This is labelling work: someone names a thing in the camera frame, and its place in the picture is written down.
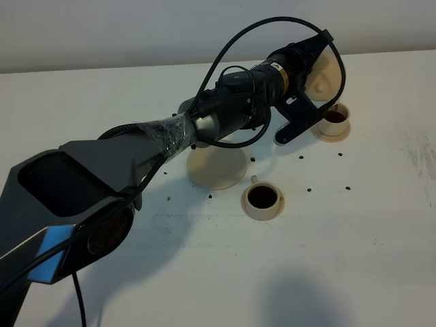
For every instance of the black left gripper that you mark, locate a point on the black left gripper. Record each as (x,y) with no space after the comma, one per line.
(294,62)

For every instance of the beige ceramic teapot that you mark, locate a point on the beige ceramic teapot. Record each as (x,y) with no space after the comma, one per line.
(324,80)

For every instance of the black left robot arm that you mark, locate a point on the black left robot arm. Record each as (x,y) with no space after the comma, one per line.
(64,209)

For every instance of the beige teapot saucer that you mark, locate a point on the beige teapot saucer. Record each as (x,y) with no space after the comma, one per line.
(216,168)

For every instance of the far beige teacup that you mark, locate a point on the far beige teacup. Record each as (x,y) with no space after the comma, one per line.
(335,121)

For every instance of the beige teacup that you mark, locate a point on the beige teacup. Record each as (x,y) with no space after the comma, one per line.
(262,194)
(335,121)

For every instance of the far beige cup saucer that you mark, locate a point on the far beige cup saucer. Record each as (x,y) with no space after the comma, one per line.
(332,136)

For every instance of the beige cup saucer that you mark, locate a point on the beige cup saucer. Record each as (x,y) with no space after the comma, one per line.
(262,214)
(332,136)

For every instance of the near beige cup saucer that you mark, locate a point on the near beige cup saucer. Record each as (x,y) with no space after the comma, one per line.
(262,214)

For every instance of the near beige teacup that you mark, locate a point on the near beige teacup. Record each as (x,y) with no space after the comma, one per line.
(262,194)

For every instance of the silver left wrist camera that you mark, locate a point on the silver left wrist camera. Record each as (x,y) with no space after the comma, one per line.
(301,114)

